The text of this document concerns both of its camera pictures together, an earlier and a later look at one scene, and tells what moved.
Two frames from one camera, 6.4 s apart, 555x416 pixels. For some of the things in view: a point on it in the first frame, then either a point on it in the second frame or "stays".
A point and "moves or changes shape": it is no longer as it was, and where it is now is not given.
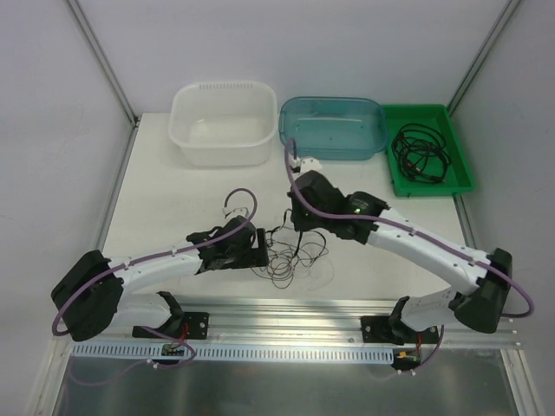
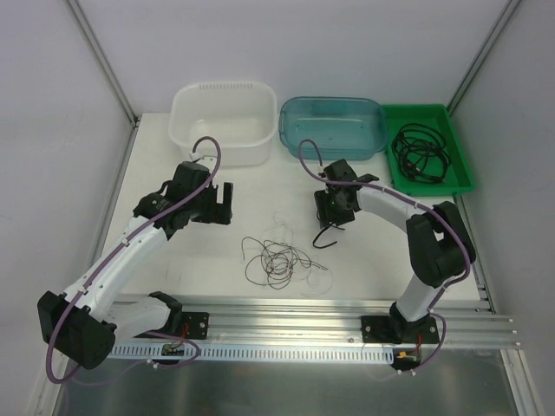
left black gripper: (261, 247) → (218, 202)
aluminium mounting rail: (306, 322) stays
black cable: (419, 139) stays
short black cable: (301, 235) → (323, 230)
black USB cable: (422, 156) stays
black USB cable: (421, 153) stays
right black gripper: (297, 213) → (331, 215)
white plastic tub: (224, 124) stays
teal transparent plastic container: (335, 128) stays
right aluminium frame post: (487, 44) stays
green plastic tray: (459, 177) stays
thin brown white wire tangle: (308, 261) moves or changes shape
